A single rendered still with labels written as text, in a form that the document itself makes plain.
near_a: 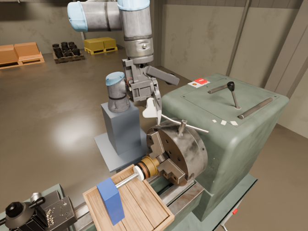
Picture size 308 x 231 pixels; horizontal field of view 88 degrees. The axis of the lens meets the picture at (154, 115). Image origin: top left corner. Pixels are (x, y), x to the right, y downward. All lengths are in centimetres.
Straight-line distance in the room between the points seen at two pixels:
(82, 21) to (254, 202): 209
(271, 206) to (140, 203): 158
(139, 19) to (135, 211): 78
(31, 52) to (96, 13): 665
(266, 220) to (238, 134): 146
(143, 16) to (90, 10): 17
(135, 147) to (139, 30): 100
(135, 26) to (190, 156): 51
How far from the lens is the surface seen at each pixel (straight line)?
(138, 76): 47
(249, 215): 205
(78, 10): 56
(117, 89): 101
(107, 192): 69
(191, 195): 96
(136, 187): 94
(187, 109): 83
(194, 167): 72
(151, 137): 73
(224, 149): 74
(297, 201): 241
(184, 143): 69
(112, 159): 125
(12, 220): 73
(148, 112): 48
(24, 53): 717
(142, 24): 44
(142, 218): 88
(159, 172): 73
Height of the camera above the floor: 170
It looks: 36 degrees down
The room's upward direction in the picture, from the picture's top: straight up
